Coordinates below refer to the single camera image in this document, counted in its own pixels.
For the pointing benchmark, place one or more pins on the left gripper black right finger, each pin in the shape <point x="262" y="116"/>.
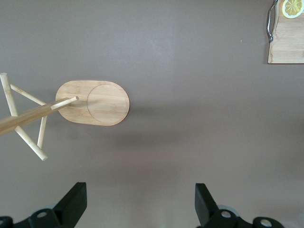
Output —
<point x="213" y="216"/>

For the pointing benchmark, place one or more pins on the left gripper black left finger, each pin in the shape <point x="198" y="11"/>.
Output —
<point x="61" y="213"/>

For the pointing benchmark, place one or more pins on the wooden cup rack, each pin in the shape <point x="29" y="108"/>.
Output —
<point x="107" y="107"/>

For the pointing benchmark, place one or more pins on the wooden cutting board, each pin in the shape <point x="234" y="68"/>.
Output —
<point x="289" y="42"/>

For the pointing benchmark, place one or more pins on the lemon slice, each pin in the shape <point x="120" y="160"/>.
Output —
<point x="292" y="8"/>

